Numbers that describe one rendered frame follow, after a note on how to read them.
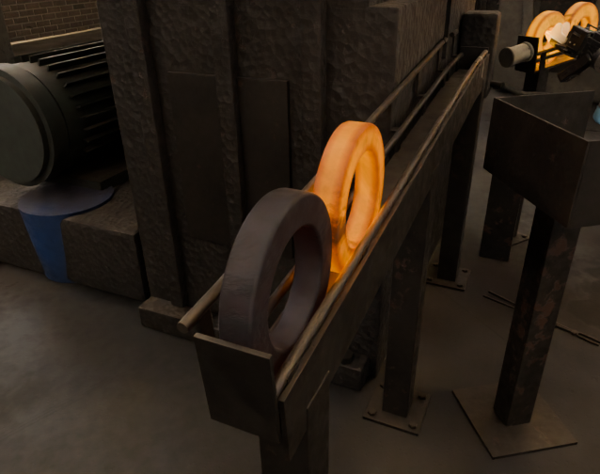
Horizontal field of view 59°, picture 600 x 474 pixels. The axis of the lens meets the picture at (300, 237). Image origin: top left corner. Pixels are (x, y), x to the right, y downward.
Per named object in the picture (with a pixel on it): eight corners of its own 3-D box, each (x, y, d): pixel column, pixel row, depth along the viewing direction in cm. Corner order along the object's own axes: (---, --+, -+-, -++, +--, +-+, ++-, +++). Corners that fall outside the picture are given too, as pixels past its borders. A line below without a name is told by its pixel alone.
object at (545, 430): (503, 481, 108) (588, 141, 74) (449, 389, 131) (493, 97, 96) (593, 465, 111) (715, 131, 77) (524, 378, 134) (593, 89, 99)
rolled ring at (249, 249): (329, 159, 53) (299, 155, 54) (238, 270, 39) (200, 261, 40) (336, 299, 63) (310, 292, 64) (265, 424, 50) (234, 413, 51)
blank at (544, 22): (527, 16, 160) (536, 17, 157) (560, 7, 166) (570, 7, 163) (521, 68, 168) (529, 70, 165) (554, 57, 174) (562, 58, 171)
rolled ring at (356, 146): (360, 288, 72) (338, 282, 73) (392, 164, 75) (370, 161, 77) (323, 251, 55) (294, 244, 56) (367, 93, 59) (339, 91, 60)
